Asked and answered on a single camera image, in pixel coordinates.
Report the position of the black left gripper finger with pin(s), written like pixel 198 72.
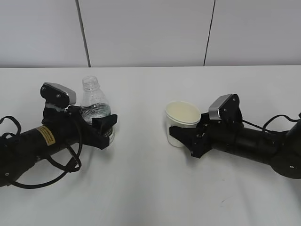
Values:
pixel 74 111
pixel 105 124

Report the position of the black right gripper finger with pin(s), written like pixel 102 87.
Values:
pixel 205 119
pixel 187 136

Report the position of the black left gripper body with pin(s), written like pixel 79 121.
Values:
pixel 71 130

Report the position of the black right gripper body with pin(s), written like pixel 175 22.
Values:
pixel 210 134

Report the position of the clear green-label water bottle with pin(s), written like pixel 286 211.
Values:
pixel 94 103

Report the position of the white paper cup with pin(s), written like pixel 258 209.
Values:
pixel 181 114

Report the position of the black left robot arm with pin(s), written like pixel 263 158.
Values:
pixel 19 152

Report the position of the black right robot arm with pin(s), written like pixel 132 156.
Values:
pixel 281 150

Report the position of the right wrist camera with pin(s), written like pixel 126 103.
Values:
pixel 225 108

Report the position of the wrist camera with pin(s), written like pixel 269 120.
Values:
pixel 225 108
pixel 57 95

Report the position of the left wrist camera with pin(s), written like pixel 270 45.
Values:
pixel 57 95

